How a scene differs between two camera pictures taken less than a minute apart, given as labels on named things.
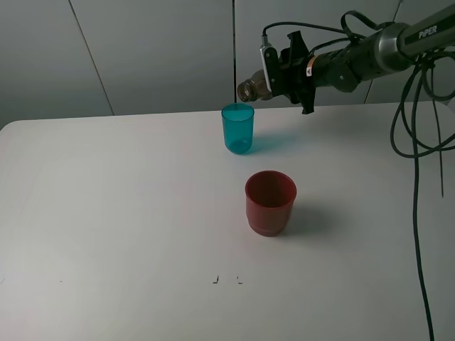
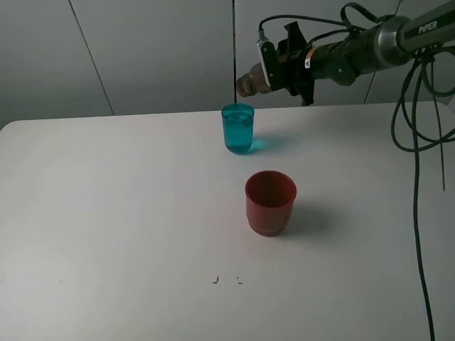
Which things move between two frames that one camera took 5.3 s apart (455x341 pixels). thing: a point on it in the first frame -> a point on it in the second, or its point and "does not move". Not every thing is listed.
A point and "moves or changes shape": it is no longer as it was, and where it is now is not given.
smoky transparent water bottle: (254, 88) moves or changes shape
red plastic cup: (269, 197) does not move
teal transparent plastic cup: (238, 124) does not move
